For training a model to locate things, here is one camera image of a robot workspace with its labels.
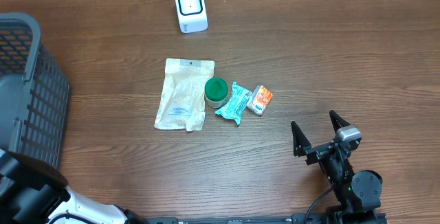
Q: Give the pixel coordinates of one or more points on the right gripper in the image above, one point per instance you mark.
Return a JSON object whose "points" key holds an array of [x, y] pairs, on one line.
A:
{"points": [[303, 148]]}

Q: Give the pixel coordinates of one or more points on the orange snack packet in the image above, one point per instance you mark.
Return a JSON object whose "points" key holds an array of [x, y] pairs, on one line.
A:
{"points": [[259, 99]]}

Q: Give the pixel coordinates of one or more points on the teal tissue packet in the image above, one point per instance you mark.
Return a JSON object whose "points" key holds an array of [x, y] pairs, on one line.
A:
{"points": [[237, 103]]}

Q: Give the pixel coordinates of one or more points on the green lid jar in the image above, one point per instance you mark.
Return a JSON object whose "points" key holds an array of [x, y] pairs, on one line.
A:
{"points": [[216, 92]]}

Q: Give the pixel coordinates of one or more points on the beige paper pouch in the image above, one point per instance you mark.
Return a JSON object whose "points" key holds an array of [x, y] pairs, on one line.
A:
{"points": [[182, 104]]}

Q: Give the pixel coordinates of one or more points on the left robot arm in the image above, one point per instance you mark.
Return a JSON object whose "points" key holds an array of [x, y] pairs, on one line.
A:
{"points": [[38, 193]]}

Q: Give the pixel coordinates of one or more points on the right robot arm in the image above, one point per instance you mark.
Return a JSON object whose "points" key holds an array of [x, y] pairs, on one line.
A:
{"points": [[358, 193]]}

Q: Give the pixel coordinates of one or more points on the white barcode scanner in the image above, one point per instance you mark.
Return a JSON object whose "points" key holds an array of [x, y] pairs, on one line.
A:
{"points": [[191, 15]]}

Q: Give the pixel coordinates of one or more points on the grey plastic mesh basket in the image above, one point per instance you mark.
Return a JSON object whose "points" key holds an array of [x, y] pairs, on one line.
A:
{"points": [[35, 93]]}

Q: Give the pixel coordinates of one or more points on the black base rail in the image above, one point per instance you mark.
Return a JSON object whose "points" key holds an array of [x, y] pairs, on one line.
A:
{"points": [[233, 220]]}

